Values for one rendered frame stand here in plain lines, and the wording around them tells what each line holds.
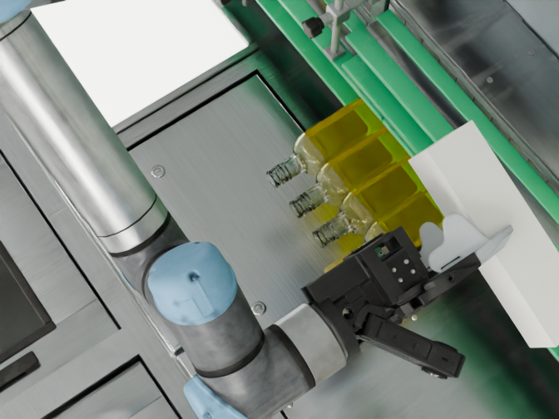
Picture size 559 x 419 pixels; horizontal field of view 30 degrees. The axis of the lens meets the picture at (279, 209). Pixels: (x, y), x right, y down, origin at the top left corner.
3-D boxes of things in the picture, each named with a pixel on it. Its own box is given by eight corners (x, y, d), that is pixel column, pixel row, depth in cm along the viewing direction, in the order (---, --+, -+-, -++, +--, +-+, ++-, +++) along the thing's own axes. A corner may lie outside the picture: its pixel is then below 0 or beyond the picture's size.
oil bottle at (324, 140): (398, 86, 162) (286, 157, 157) (402, 67, 157) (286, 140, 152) (420, 113, 161) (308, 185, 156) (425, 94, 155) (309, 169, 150)
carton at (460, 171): (472, 120, 108) (426, 150, 106) (599, 314, 108) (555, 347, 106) (451, 131, 114) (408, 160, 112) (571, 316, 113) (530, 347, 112)
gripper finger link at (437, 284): (476, 253, 102) (400, 301, 103) (484, 266, 102) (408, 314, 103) (469, 249, 107) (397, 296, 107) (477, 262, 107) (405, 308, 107)
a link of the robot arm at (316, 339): (323, 388, 100) (304, 385, 108) (361, 362, 101) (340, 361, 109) (280, 322, 100) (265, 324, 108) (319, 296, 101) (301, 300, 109)
